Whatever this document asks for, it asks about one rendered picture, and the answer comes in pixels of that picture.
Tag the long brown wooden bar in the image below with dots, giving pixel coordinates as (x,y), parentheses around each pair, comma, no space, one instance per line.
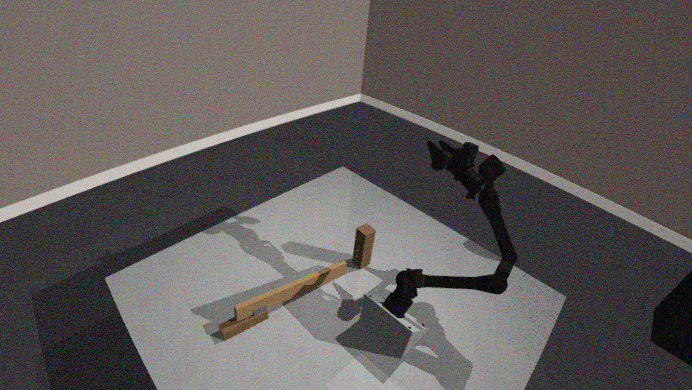
(284,293)

